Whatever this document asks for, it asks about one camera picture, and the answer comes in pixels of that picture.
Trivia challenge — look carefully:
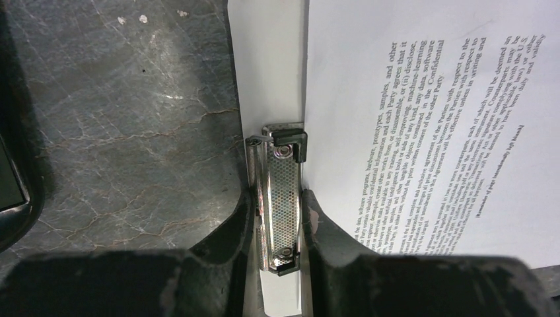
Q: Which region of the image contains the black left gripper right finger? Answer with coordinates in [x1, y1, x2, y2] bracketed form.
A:
[300, 190, 558, 316]

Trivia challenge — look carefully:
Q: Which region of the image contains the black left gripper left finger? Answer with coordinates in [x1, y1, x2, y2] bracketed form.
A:
[1, 192, 254, 316]

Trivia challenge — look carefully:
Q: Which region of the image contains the white paper sheet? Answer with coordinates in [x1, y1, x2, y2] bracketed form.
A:
[304, 1, 559, 268]

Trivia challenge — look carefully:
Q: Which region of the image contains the white clipboard metal clip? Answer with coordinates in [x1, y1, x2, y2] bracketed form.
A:
[227, 1, 308, 316]

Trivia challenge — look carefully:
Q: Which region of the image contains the black poker chip case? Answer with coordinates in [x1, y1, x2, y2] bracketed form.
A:
[1, 26, 45, 252]

